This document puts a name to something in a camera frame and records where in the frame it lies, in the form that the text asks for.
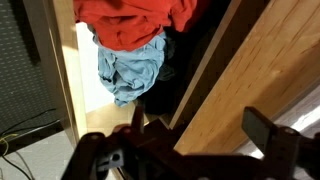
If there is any mattress with grey striped sheet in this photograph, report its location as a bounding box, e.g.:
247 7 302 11
233 84 320 180

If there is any black floor cable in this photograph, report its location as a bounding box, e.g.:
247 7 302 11
0 107 58 138

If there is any light blue garment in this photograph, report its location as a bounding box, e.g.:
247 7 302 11
88 24 168 108

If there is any wooden bed frame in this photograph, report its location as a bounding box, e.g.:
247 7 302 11
168 0 320 156

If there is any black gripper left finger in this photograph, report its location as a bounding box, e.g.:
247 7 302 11
61 105 184 180

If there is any red garment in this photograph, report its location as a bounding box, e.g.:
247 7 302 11
73 0 213 53

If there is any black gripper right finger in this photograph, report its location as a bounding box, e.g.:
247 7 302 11
241 106 320 180

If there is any yellow cable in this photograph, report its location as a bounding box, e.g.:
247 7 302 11
0 133 18 158

